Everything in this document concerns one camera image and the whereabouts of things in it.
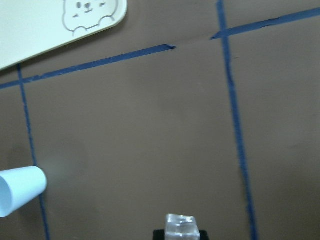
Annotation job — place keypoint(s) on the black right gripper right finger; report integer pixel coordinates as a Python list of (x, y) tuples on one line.
[(203, 235)]

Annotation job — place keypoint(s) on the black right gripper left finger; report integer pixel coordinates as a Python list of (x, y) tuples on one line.
[(158, 234)]

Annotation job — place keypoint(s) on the clear ice cube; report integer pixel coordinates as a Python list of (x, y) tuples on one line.
[(181, 227)]

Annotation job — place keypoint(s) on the light blue cup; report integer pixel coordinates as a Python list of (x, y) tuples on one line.
[(19, 186)]

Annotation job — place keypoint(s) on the cream bear tray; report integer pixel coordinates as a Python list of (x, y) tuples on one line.
[(29, 28)]

